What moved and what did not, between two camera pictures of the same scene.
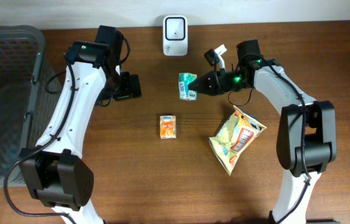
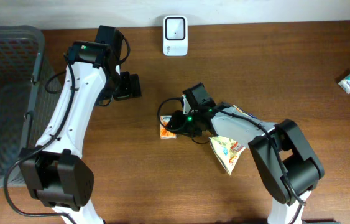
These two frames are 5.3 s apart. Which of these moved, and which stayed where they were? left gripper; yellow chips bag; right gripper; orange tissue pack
Moved: right gripper
Stayed: left gripper; yellow chips bag; orange tissue pack
